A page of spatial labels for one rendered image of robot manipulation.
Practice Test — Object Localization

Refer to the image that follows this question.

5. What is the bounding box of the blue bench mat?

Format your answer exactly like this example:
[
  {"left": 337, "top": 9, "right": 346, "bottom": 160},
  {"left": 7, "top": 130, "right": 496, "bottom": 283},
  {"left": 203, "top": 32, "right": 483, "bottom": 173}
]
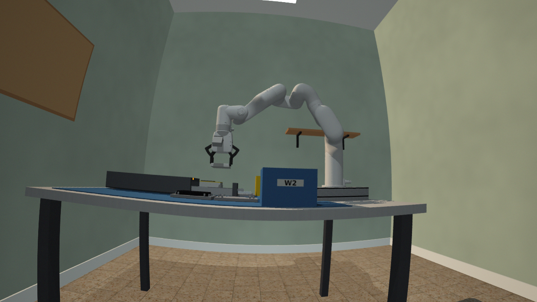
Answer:
[{"left": 53, "top": 187, "right": 351, "bottom": 208}]

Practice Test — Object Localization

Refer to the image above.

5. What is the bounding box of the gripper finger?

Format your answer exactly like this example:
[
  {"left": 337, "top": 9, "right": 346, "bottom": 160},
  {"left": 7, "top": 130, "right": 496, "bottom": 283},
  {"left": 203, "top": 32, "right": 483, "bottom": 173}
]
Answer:
[
  {"left": 229, "top": 145, "right": 239, "bottom": 166},
  {"left": 205, "top": 145, "right": 216, "bottom": 164}
]

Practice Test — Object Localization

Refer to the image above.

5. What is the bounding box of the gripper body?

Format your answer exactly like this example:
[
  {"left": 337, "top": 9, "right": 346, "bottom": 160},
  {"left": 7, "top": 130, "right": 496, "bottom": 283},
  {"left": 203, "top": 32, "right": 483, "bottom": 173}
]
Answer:
[{"left": 211, "top": 130, "right": 233, "bottom": 154}]

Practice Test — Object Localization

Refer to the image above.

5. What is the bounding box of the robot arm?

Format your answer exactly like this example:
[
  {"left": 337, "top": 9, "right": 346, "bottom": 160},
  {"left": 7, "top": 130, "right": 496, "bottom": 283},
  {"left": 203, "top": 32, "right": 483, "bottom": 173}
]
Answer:
[{"left": 216, "top": 83, "right": 351, "bottom": 187}]

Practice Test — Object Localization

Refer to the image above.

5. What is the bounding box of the yellow open-top bin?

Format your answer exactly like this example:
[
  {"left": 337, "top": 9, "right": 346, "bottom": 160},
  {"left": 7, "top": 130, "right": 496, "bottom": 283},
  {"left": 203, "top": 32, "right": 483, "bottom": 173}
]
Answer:
[{"left": 255, "top": 176, "right": 261, "bottom": 196}]

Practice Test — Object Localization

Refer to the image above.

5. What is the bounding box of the blue box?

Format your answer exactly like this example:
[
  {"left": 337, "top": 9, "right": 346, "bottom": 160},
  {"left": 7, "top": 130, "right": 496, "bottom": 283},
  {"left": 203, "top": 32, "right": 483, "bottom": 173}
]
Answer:
[{"left": 260, "top": 167, "right": 318, "bottom": 207}]

